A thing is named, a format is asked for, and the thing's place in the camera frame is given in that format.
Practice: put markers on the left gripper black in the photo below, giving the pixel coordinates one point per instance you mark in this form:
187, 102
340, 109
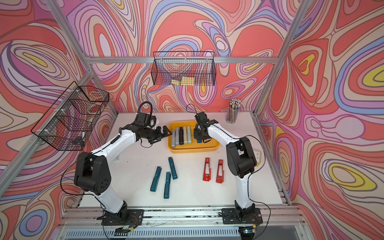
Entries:
159, 135

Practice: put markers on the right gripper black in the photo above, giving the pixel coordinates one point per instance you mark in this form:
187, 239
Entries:
196, 136

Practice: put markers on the light green pliers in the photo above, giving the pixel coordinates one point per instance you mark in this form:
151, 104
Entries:
189, 135

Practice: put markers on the beige pruning pliers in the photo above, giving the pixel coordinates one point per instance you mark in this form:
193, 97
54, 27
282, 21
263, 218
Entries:
185, 135

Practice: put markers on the yellow plastic storage tray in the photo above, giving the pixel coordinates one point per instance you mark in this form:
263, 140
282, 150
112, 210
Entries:
194, 147

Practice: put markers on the black pruning pliers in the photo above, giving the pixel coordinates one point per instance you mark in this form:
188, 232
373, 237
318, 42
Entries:
181, 136

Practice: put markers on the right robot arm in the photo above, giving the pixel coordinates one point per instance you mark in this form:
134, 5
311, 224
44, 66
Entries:
241, 160

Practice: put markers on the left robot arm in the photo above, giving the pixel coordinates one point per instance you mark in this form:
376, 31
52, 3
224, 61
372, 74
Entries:
92, 173

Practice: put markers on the red pliers left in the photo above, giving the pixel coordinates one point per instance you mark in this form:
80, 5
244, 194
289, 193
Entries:
207, 170

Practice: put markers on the red pliers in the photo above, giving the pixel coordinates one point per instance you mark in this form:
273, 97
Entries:
220, 172
207, 170

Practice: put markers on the red pliers right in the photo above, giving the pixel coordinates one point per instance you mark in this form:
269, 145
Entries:
220, 172

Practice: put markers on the pencil holder cup with pencils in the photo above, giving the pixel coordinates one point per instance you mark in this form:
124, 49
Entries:
233, 110

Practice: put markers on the yellow alarm clock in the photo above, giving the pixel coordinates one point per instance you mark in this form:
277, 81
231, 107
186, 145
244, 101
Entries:
258, 156

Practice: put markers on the black wire basket back wall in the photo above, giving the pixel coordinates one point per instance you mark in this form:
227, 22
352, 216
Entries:
184, 68

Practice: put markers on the black wire basket wall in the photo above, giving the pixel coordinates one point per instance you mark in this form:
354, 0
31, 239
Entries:
70, 120
184, 68

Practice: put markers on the black wire basket left wall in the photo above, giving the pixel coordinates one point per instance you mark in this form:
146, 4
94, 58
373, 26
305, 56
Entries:
70, 120

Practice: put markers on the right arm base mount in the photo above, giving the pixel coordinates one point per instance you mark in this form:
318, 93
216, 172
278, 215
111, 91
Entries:
232, 216

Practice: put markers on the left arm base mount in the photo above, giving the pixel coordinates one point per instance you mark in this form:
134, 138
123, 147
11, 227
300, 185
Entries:
125, 217

